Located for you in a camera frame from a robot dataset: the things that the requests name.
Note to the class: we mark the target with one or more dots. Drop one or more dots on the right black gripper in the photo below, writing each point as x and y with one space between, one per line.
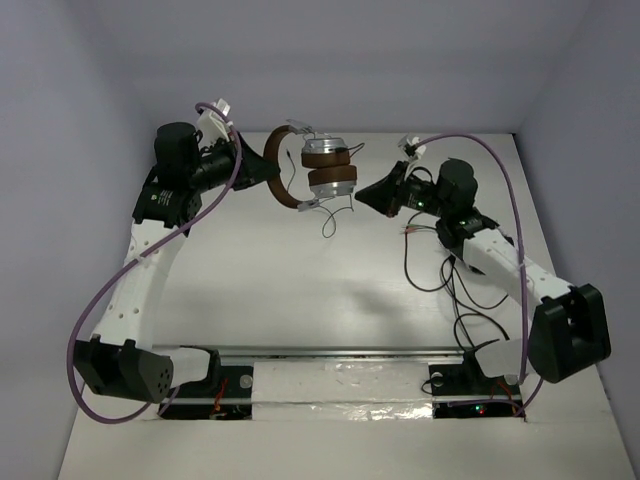
386 196

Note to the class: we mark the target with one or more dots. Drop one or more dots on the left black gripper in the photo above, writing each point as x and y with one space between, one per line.
243 166

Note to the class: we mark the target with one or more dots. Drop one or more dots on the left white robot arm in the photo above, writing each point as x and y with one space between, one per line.
119 359

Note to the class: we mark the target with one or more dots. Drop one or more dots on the brown silver headphones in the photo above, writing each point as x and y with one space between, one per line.
327 158

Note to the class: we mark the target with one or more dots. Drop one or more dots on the aluminium rail at table left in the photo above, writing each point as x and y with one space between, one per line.
132 311

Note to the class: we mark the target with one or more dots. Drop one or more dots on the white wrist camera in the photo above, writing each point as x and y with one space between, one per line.
212 123
411 147

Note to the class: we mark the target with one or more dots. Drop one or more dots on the aluminium rail at table front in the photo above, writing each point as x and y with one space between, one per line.
280 352

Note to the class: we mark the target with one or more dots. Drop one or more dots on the aluminium rail at table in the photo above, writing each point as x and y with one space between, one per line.
132 311
280 352

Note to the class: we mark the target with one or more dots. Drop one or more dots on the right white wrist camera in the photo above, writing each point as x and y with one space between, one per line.
411 147

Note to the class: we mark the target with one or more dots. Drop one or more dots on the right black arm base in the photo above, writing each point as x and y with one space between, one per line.
463 391

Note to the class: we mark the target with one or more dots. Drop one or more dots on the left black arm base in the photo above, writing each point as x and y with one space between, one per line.
225 394

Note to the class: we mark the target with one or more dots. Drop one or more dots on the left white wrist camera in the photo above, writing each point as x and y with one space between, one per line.
212 123

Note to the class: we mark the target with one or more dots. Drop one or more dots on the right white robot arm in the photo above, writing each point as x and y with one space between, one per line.
567 329

